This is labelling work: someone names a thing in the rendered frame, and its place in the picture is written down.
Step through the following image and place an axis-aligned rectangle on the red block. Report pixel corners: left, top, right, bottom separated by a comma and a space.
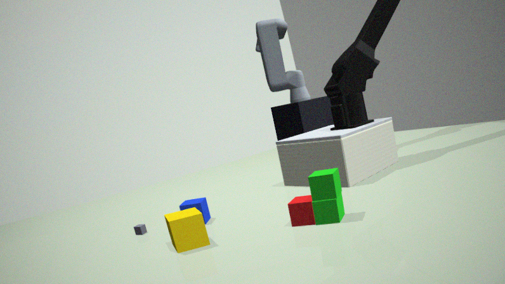
287, 195, 315, 227

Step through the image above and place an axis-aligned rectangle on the yellow block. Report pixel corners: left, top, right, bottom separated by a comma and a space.
164, 207, 210, 253

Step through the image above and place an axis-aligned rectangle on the blue block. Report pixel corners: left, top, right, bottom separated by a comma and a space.
179, 198, 211, 224

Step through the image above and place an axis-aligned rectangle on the green cube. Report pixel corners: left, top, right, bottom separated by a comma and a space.
312, 194, 344, 225
308, 168, 342, 202

